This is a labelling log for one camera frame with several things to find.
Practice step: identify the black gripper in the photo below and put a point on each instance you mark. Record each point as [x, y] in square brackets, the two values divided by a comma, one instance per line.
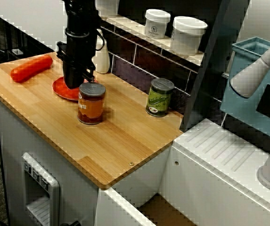
[79, 51]

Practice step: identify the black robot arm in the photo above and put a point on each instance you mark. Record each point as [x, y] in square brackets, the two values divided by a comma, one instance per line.
[80, 14]

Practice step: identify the white sink with drainboard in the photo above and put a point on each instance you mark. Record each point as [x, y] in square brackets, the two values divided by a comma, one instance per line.
[207, 164]

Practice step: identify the red round plate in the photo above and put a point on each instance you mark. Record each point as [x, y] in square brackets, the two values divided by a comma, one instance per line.
[59, 90]

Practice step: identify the orange labelled tin can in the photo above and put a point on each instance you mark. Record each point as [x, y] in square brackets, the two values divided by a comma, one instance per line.
[91, 106]

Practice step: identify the white detergent bottle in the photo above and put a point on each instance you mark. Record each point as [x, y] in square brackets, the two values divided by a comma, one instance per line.
[103, 61]

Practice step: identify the red toy sausage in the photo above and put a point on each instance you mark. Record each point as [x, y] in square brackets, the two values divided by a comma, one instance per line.
[31, 68]

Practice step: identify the white cabinet with wooden counter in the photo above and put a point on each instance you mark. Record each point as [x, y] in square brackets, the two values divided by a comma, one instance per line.
[54, 122]

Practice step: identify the black mesh barrier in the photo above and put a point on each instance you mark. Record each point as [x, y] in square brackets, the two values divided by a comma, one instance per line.
[7, 40]

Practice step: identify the white container with flat side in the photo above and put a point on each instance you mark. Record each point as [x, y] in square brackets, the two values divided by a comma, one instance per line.
[107, 8]

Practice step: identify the green labelled tin can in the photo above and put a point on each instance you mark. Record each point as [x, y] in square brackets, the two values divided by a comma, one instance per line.
[159, 99]

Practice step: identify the white jar with printed label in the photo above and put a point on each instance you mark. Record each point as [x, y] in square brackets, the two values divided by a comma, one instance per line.
[157, 24]

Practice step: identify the brass counter screw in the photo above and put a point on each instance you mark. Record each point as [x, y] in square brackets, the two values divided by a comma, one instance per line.
[131, 163]

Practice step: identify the grey dispenser panel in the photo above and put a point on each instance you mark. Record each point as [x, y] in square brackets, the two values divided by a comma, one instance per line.
[39, 188]

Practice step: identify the plain white jar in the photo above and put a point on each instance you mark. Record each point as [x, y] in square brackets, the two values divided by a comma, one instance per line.
[187, 35]

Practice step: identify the blue plastic bin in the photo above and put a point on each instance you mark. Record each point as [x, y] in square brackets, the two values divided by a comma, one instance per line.
[240, 110]

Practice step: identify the grey toy faucet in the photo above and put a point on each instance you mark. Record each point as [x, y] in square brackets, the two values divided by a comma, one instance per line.
[250, 77]

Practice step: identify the white wall shelf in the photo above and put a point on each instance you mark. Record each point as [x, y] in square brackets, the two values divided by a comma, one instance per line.
[134, 26]

